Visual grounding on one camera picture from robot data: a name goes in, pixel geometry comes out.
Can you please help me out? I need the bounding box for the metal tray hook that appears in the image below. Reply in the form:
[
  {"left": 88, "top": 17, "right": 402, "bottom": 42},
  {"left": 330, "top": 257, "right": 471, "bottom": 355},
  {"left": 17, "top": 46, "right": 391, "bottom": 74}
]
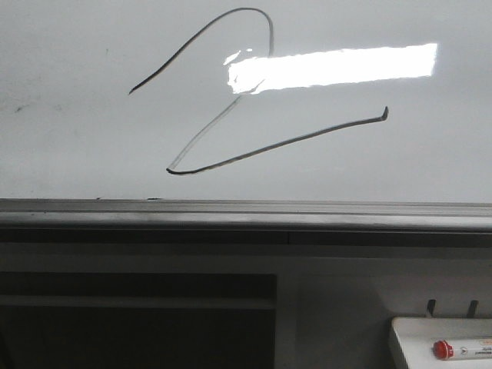
[
  {"left": 425, "top": 299, "right": 437, "bottom": 317},
  {"left": 467, "top": 300, "right": 478, "bottom": 319}
]

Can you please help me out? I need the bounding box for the left metal tray hook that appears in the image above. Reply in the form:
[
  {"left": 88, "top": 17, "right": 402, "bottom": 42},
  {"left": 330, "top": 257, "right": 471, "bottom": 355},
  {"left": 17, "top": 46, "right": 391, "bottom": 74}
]
[{"left": 425, "top": 299, "right": 437, "bottom": 317}]

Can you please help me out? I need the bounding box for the white plastic tray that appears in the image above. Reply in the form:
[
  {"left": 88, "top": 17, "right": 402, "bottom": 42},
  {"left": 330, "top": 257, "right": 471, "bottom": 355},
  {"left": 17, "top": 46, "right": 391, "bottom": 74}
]
[{"left": 389, "top": 317, "right": 491, "bottom": 368}]

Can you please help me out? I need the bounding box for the right metal tray hook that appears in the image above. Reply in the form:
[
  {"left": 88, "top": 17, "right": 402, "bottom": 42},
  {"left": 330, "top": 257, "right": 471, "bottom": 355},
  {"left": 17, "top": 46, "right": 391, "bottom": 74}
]
[{"left": 467, "top": 300, "right": 478, "bottom": 319}]

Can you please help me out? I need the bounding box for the grey aluminium whiteboard frame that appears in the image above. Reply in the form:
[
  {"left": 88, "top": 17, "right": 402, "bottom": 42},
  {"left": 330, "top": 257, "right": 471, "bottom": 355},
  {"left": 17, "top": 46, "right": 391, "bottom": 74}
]
[{"left": 1, "top": 198, "right": 491, "bottom": 236}]

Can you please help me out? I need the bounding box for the red-capped white marker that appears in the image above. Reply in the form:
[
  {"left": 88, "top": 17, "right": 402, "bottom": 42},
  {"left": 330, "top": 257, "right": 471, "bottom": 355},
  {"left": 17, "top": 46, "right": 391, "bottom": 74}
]
[{"left": 432, "top": 338, "right": 491, "bottom": 361}]

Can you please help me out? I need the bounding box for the white whiteboard surface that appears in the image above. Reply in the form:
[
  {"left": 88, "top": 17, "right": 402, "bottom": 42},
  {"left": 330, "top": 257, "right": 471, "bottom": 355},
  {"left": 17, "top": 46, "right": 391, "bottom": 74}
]
[{"left": 1, "top": 1, "right": 491, "bottom": 203}]

